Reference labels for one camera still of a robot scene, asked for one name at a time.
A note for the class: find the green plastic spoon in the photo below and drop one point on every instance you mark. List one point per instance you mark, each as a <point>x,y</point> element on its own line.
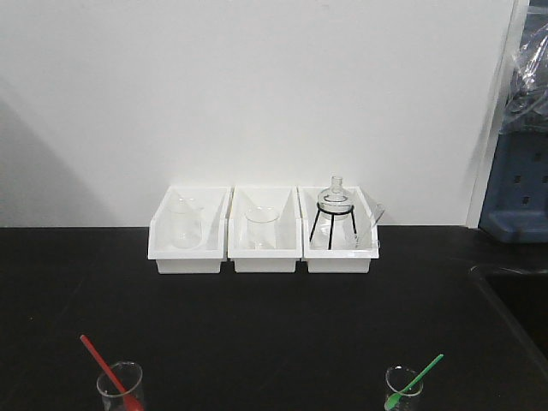
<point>394,399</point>

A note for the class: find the red plastic spoon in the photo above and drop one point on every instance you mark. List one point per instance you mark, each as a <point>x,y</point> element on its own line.
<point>107,373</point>

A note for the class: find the middle white plastic bin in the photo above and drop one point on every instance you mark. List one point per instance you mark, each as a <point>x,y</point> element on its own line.
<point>289,237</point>

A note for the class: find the white plastic bin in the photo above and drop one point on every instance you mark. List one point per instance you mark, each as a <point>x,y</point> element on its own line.
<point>289,237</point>
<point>351,260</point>
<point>208,256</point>

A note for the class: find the glass beaker in middle bin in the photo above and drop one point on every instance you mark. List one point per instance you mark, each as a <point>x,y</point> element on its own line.
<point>261,227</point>

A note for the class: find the glass beaker in bin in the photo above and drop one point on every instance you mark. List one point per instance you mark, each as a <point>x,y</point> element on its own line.
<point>261,227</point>
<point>185,223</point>

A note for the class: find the round glass flask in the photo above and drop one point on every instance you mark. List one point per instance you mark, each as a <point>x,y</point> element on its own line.
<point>335,198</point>

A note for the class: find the right white plastic bin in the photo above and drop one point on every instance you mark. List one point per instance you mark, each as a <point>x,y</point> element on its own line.
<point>351,260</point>

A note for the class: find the glass beaker in left bin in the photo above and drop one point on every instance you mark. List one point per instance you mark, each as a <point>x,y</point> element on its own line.
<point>185,223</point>

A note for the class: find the left white plastic bin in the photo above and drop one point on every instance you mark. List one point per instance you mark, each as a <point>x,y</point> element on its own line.
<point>208,256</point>

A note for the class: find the glass test tube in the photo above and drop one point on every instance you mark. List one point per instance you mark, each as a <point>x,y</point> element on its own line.
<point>366,228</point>

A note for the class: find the right front glass beaker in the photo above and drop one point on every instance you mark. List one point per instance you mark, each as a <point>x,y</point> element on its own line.
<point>396,380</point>

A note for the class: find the left front glass beaker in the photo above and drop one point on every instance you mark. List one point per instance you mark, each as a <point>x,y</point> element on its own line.
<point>131,375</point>

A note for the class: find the blue plastic crate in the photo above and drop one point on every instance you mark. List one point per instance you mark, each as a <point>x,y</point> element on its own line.
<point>515,204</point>

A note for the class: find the black lab sink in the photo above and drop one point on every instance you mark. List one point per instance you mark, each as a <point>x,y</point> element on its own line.
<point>520,298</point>

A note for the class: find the clear plastic bag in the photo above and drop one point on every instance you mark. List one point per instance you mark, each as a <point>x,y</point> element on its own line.
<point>527,103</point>

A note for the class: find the black wire tripod stand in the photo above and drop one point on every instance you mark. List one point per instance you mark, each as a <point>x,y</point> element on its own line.
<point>334,227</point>

